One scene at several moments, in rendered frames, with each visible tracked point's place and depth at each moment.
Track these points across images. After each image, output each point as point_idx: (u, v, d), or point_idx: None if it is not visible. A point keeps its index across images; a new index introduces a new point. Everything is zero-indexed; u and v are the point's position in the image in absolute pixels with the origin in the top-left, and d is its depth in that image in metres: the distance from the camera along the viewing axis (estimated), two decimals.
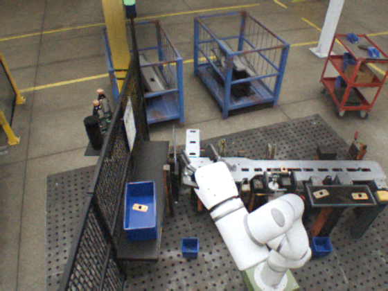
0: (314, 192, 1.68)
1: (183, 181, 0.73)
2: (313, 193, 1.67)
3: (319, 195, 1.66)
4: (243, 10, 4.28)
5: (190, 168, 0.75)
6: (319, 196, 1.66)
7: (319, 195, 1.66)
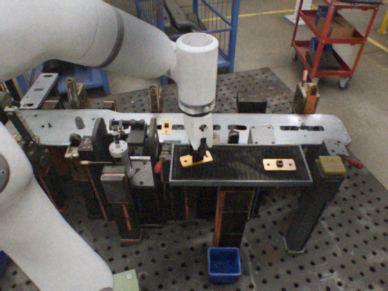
0: (183, 156, 0.83)
1: None
2: (180, 159, 0.82)
3: (192, 163, 0.81)
4: None
5: None
6: (191, 164, 0.81)
7: (190, 162, 0.81)
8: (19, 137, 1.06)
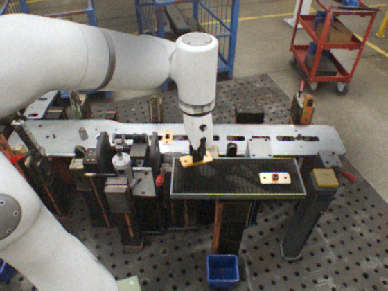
0: (183, 156, 0.83)
1: None
2: (180, 159, 0.82)
3: (192, 163, 0.81)
4: None
5: None
6: (191, 164, 0.81)
7: (190, 162, 0.81)
8: (25, 148, 1.10)
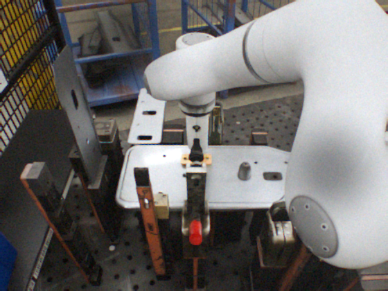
0: (185, 153, 0.83)
1: None
2: (181, 154, 0.83)
3: (190, 161, 0.81)
4: None
5: None
6: (189, 163, 0.81)
7: (188, 161, 0.82)
8: (168, 199, 0.68)
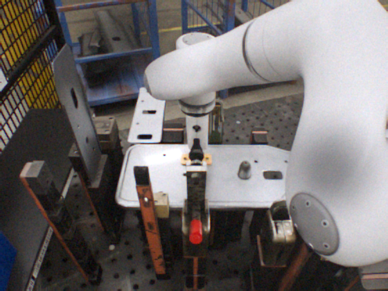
0: (185, 153, 0.83)
1: None
2: (181, 154, 0.83)
3: (190, 161, 0.81)
4: None
5: None
6: None
7: (188, 161, 0.82)
8: (168, 199, 0.68)
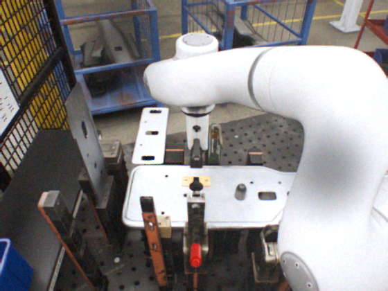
0: (186, 175, 0.90)
1: None
2: (182, 177, 0.90)
3: (190, 183, 0.88)
4: None
5: None
6: (189, 185, 0.88)
7: (189, 183, 0.88)
8: (170, 220, 0.74)
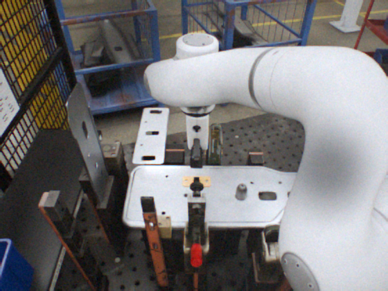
0: (186, 175, 0.90)
1: None
2: (182, 177, 0.90)
3: (191, 183, 0.88)
4: None
5: None
6: (190, 185, 0.88)
7: (190, 183, 0.88)
8: (171, 220, 0.74)
